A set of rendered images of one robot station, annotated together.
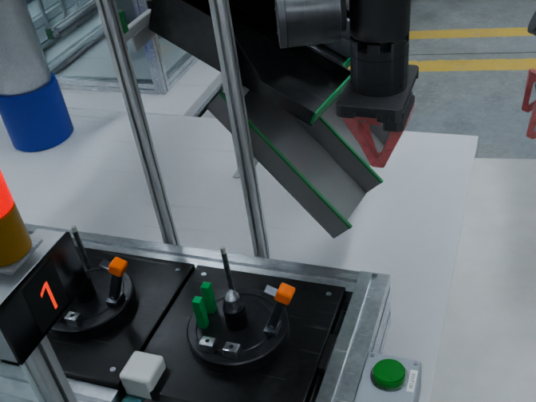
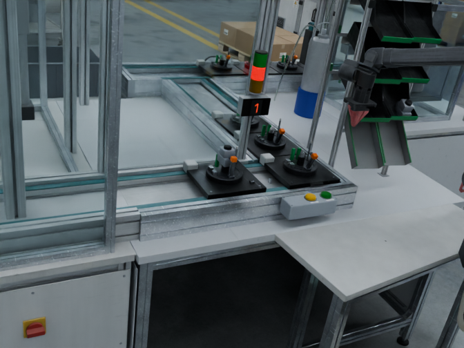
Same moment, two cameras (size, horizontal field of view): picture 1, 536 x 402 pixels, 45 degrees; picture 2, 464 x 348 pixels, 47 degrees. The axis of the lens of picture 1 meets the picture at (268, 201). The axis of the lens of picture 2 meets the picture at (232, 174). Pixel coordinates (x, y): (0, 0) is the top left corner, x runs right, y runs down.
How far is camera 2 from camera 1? 1.44 m
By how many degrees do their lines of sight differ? 31
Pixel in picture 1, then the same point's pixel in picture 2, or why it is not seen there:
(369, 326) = (335, 188)
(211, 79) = not seen: hidden behind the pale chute
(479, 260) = (404, 217)
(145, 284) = (288, 148)
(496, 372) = (365, 232)
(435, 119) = not seen: outside the picture
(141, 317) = (279, 152)
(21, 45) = (318, 73)
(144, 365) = (268, 156)
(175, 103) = not seen: hidden behind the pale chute
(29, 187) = (286, 122)
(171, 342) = (280, 159)
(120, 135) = (332, 127)
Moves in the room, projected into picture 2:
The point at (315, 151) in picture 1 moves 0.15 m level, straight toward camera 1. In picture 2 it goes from (369, 143) to (350, 150)
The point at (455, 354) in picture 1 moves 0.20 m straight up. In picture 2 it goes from (360, 223) to (373, 177)
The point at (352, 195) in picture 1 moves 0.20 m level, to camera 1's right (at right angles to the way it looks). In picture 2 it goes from (371, 164) to (417, 182)
